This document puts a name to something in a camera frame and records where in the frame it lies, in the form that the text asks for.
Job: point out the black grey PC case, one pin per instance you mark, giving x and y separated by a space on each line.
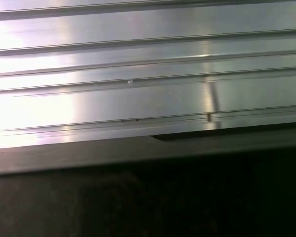
138 158

